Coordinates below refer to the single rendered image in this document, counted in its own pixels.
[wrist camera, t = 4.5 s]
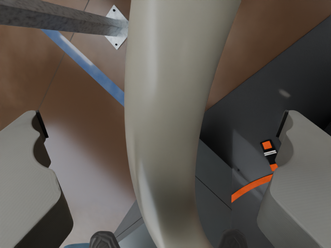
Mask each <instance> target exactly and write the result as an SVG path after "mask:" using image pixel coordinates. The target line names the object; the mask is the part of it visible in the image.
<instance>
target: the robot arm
mask: <svg viewBox="0 0 331 248"><path fill-rule="evenodd" d="M276 137H279V140H280V142H281V146H280V149H279V151H278V154H277V156H276V158H275V162H276V164H277V166H278V167H277V168H276V169H275V170H274V173H273V175H272V177H271V180H270V182H269V184H268V187H267V189H266V191H265V194H264V196H263V199H262V202H261V205H260V209H259V213H258V216H257V225H258V227H259V229H260V230H261V231H262V232H263V234H264V235H265V236H266V237H267V239H268V240H269V241H270V242H271V243H272V245H273V246H274V248H331V136H330V135H328V134H327V133H326V132H324V131H323V130H322V129H320V128H319V127H318V126H316V125H315V124H314V123H313V122H311V121H310V120H309V119H307V118H306V117H305V116H303V115H302V114H301V113H299V112H298V111H295V110H290V111H289V110H285V111H284V113H283V115H282V118H281V121H280V124H279V128H278V131H277V134H276ZM46 138H49V136H48V134H47V131H46V128H45V125H44V122H43V120H42V117H41V114H40V112H39V110H36V111H34V110H30V111H27V112H25V113H24V114H22V115H21V116H20V117H18V118H17V119H16V120H15V121H13V122H12V123H11V124H9V125H8V126H7V127H5V128H4V129H3V130H1V131H0V248H59V247H60V246H61V244H62V243H63V242H64V240H65V239H66V238H67V236H68V235H69V234H70V232H71V231H72V229H73V219H72V216H71V213H70V210H69V207H68V204H67V201H66V198H65V196H64V194H63V191H62V189H61V186H60V184H59V181H58V179H57V176H56V174H55V172H54V171H53V170H52V169H49V166H50V164H51V160H50V157H49V155H48V152H47V150H46V147H45V145H44V142H45V140H46ZM64 248H120V246H119V244H118V242H117V240H116V238H115V236H114V234H113V233H112V232H110V231H98V232H96V233H95V234H93V235H92V237H91V239H90V243H79V244H71V245H66V246H64ZM216 248H248V246H247V242H246V238H245V235H244V234H243V233H242V232H241V231H240V230H238V229H226V230H224V231H223V232H222V234H221V237H220V239H219V242H218V244H217V246H216Z"/></svg>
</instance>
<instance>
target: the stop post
mask: <svg viewBox="0 0 331 248"><path fill-rule="evenodd" d="M0 25H8V26H17V27H26V28H36V29H45V30H55V31H68V32H77V33H87V34H96V35H104V36H105V37H106V38H107V39H108V40H109V41H110V43H111V44H112V45H113V46H114V47H115V48H116V49H117V50H118V49H119V47H120V46H121V45H122V44H123V42H124V41H125V40H126V38H127V37H128V25H129V21H128V20H127V18H126V17H125V16H124V15H123V14H122V13H121V11H120V10H119V9H118V8H117V7H116V6H115V5H113V6H112V8H111V10H110V11H109V13H108V14H107V16H106V17H104V16H100V15H97V14H93V13H89V12H85V11H81V10H77V9H73V8H69V7H65V6H61V5H57V4H53V3H49V2H45V1H41V0H0Z"/></svg>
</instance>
